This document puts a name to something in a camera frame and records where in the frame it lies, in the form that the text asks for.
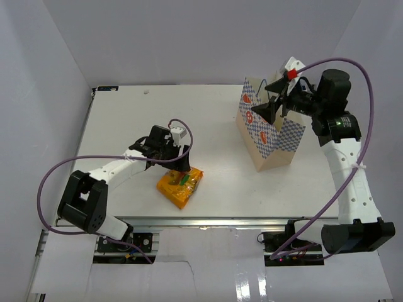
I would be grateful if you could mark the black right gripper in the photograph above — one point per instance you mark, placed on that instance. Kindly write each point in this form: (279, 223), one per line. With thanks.
(268, 111)

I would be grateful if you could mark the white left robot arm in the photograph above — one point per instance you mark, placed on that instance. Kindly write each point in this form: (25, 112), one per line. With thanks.
(84, 201)

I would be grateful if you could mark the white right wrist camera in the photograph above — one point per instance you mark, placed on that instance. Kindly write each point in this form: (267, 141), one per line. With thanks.
(290, 70)

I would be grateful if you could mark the checkered paper bag blue handles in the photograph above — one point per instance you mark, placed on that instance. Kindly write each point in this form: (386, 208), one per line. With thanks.
(270, 146)

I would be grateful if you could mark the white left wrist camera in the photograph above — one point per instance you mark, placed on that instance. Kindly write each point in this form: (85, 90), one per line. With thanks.
(177, 134)

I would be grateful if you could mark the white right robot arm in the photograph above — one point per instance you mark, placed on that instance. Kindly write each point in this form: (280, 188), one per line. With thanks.
(360, 226)

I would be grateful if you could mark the black XDOF label plate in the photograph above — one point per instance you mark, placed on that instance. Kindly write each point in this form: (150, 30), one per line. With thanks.
(107, 88)

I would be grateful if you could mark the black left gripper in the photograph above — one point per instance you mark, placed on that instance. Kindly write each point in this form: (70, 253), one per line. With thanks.
(179, 164)

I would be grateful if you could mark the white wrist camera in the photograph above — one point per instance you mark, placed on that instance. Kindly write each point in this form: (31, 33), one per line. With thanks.
(290, 70)
(177, 134)

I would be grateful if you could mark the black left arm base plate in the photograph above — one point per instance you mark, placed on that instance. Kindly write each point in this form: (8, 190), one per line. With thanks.
(138, 250)

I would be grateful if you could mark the orange gummy candy bag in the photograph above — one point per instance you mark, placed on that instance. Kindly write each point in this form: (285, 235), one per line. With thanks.
(178, 187)

